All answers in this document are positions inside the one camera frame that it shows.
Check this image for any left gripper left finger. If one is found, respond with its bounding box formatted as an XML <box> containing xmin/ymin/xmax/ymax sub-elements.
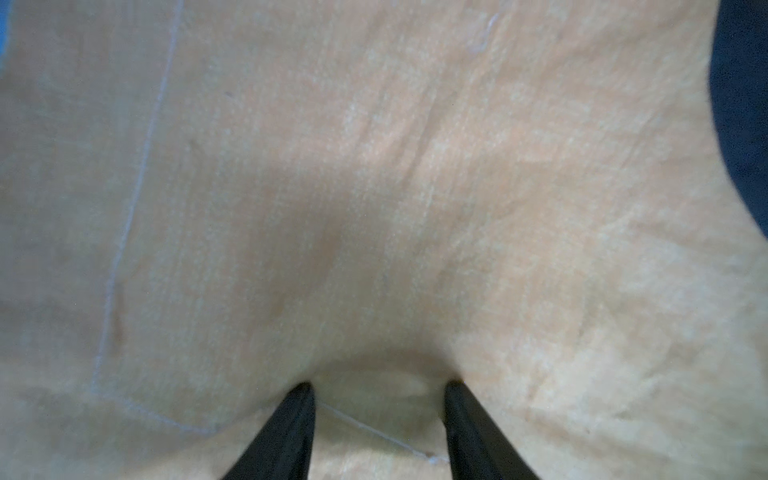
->
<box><xmin>223</xmin><ymin>382</ymin><xmax>316</xmax><ymax>480</ymax></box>

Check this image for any yellow printed pillowcase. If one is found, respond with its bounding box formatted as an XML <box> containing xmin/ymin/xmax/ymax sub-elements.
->
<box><xmin>1</xmin><ymin>1</ymin><xmax>767</xmax><ymax>479</ymax></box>

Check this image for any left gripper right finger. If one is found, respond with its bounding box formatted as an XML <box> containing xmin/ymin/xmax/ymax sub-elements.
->
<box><xmin>443</xmin><ymin>380</ymin><xmax>540</xmax><ymax>480</ymax></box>

